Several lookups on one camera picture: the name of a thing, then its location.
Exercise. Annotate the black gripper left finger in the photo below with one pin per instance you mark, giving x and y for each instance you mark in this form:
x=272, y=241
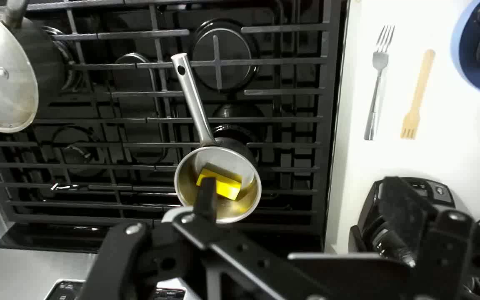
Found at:
x=141, y=250

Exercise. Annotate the yellow sponge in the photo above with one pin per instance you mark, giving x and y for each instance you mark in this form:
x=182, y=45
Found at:
x=229, y=185

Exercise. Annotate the steel pot lid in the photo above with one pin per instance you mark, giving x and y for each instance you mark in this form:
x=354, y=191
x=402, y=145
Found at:
x=1, y=100

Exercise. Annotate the metal fork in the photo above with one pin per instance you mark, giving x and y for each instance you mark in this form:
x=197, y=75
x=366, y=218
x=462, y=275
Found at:
x=381, y=58

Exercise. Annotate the stainless gas stove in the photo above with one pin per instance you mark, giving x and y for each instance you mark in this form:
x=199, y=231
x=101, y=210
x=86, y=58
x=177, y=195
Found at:
x=296, y=138

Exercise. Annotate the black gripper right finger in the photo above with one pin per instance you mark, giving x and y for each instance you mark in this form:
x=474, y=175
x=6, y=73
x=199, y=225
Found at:
x=446, y=250

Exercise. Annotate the blue bowl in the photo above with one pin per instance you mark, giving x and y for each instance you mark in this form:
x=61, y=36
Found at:
x=462, y=55

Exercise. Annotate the small steel saucepan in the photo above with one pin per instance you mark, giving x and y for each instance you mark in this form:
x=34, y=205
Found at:
x=241, y=208

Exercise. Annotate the black coffee maker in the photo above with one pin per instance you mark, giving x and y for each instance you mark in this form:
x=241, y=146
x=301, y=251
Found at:
x=396, y=210

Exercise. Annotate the wooden fork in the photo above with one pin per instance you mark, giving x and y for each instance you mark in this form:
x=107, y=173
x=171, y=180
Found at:
x=417, y=93

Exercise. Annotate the large steel pot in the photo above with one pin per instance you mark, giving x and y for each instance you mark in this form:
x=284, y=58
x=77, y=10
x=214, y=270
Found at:
x=46, y=50

